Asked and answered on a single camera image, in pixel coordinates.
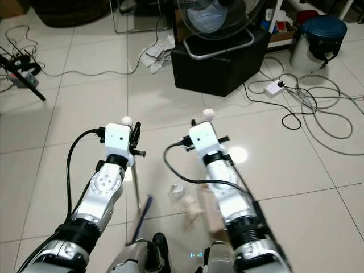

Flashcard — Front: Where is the box with red blue items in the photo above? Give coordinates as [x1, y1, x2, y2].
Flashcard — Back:
[262, 17, 296, 47]

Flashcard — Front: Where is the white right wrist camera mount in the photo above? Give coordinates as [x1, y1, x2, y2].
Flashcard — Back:
[189, 121, 228, 159]

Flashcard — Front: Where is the thin silver broom pole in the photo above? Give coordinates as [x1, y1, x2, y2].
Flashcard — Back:
[134, 162, 143, 212]

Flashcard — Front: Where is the robot right leg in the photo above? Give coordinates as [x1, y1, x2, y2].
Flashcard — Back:
[207, 240, 241, 273]

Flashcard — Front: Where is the purple plastic handle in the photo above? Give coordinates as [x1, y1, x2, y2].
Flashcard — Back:
[127, 195, 154, 246]

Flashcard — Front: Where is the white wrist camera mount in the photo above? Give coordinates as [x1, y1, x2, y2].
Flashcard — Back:
[189, 121, 228, 159]
[104, 122, 136, 167]

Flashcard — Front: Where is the bin with blue lid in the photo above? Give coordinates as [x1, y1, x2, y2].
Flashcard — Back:
[290, 15, 348, 75]

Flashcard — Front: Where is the black tripod leg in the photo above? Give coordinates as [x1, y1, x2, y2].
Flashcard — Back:
[0, 54, 47, 102]

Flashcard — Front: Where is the crumpled clear plastic wrapper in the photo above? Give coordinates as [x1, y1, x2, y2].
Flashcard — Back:
[169, 182, 188, 201]

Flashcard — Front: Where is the white pole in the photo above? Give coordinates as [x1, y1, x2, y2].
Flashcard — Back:
[268, 0, 284, 32]

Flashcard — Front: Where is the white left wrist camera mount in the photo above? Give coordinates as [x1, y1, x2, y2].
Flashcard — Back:
[104, 122, 136, 167]

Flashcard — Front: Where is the dark round basket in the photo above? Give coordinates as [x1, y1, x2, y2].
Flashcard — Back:
[30, 0, 112, 28]

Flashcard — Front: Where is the crumpled beige paper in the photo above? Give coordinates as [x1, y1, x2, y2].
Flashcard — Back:
[179, 193, 205, 226]

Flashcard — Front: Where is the robot left leg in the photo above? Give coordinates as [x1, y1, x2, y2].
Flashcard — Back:
[111, 232, 172, 273]

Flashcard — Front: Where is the black box stool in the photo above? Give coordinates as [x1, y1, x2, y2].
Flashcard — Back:
[171, 26, 272, 97]

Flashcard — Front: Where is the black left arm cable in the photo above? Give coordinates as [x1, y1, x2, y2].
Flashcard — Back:
[66, 128, 106, 218]

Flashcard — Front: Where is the floor fan with silver base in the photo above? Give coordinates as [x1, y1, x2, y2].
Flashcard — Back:
[176, 0, 267, 61]

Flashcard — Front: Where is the crumpled white cloth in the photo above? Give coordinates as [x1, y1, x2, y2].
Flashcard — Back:
[139, 35, 176, 74]

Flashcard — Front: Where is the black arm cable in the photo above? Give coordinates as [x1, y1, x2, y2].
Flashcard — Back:
[66, 128, 106, 218]
[163, 136, 260, 206]

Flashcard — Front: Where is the white power strip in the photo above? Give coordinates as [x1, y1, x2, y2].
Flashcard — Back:
[264, 80, 287, 96]

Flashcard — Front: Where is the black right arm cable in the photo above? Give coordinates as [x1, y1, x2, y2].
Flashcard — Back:
[163, 136, 260, 206]

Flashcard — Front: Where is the thin grey floor cable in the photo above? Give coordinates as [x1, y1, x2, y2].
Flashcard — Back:
[6, 23, 169, 78]

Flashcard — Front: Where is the black floor cable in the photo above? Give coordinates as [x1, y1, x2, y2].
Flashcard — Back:
[243, 56, 303, 131]

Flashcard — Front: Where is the brown cardboard box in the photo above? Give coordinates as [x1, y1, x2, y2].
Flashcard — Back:
[196, 187, 228, 235]

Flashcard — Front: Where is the robot leg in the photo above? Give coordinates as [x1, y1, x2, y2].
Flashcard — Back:
[111, 232, 172, 273]
[207, 240, 241, 273]

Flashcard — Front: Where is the red object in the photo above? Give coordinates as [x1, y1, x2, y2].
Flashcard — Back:
[296, 10, 320, 25]

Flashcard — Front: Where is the grey cable tangle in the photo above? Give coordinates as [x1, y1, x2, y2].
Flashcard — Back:
[283, 73, 355, 140]

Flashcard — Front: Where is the grey power strip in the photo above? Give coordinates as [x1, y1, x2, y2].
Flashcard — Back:
[6, 54, 42, 89]

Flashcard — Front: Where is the metal wire frame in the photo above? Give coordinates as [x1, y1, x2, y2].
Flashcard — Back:
[111, 0, 172, 35]

